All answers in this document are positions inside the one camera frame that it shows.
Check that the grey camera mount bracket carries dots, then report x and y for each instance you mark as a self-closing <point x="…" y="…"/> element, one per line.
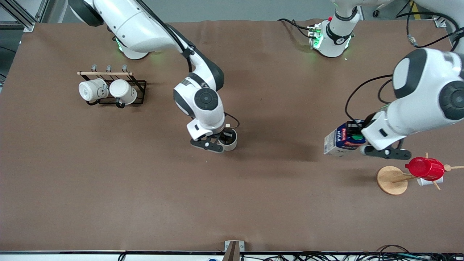
<point x="233" y="250"/>

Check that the white ceramic mug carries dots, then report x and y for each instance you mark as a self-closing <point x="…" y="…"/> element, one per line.
<point x="123" y="90"/>
<point x="90" y="90"/>

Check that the cream mug grey interior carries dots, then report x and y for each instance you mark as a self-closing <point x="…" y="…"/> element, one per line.
<point x="231" y="145"/>

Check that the small white cup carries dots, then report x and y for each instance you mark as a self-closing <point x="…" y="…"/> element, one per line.
<point x="424" y="182"/>

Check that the aluminium frame profile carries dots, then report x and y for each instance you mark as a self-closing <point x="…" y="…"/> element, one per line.
<point x="21" y="16"/>

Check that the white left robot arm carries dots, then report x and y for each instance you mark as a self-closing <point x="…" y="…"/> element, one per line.
<point x="427" y="83"/>

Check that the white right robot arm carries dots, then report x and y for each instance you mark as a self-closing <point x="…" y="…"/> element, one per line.
<point x="145" y="25"/>

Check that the red plastic cup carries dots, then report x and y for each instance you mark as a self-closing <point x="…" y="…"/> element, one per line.
<point x="424" y="168"/>

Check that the blue white milk carton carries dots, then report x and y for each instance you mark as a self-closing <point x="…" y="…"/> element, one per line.
<point x="335" y="143"/>

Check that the wooden mug tree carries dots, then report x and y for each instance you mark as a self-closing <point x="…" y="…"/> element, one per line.
<point x="391" y="180"/>

